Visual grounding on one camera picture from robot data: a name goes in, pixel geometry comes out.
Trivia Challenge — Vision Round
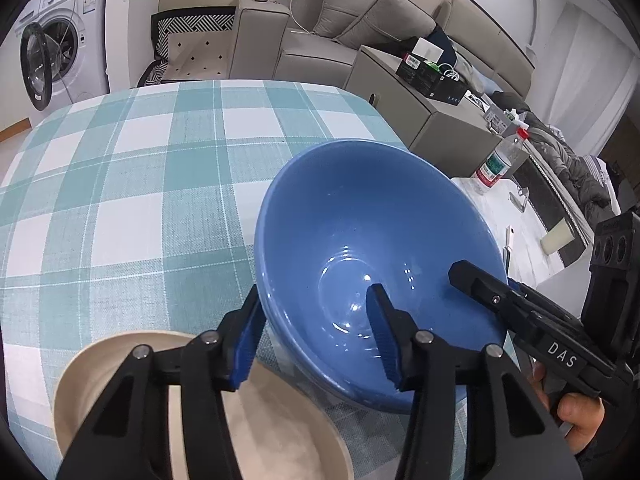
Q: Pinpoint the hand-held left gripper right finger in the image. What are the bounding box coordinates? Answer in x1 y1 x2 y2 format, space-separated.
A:
365 282 583 480

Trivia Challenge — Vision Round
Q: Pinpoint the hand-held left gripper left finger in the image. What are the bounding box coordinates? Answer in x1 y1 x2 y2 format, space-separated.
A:
57 285 266 480

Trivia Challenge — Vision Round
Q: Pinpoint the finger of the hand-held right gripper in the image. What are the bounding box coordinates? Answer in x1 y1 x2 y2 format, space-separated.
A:
448 260 551 341
507 281 581 328

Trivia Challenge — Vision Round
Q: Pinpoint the cream plate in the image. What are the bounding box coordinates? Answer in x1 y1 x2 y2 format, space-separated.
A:
52 330 355 480

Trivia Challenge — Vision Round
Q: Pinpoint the person's right hand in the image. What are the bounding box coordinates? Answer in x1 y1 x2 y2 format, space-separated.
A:
530 362 607 456

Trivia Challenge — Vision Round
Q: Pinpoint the white coffee table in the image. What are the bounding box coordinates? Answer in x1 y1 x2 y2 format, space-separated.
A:
452 175 591 281

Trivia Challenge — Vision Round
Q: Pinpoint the cream cylinder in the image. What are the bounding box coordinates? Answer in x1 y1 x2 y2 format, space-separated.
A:
540 220 576 256

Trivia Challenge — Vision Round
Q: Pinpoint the red capped water bottle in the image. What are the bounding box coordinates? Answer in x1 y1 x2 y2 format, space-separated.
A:
474 127 530 196

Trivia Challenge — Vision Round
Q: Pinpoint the grey blanket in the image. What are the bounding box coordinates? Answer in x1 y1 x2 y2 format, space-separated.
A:
495 92 623 221

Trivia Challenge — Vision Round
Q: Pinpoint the grey side cabinet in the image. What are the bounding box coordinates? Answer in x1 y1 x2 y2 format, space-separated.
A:
345 45 531 178

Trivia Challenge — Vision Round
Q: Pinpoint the black box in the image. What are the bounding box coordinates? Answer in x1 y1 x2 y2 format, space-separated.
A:
396 52 468 106

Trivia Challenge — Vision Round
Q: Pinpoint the white curtain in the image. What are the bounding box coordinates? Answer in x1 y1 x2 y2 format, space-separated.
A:
530 2 640 156

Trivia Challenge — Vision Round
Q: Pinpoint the small white box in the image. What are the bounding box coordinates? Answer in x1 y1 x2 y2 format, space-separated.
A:
412 37 445 61

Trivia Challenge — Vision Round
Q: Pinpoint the dark blue cloth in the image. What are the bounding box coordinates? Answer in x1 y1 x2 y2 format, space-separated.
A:
430 25 458 61

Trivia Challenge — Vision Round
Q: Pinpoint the grey sofa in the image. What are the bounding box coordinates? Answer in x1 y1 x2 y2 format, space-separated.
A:
227 0 533 98

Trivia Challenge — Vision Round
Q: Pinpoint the grey cushion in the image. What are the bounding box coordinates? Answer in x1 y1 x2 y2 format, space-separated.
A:
312 0 388 38
335 0 436 51

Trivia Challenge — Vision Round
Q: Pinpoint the black patterned chair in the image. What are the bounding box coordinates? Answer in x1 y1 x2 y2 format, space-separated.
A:
137 6 236 88

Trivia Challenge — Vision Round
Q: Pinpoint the white washing machine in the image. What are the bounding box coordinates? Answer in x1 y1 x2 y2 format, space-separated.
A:
10 0 112 111

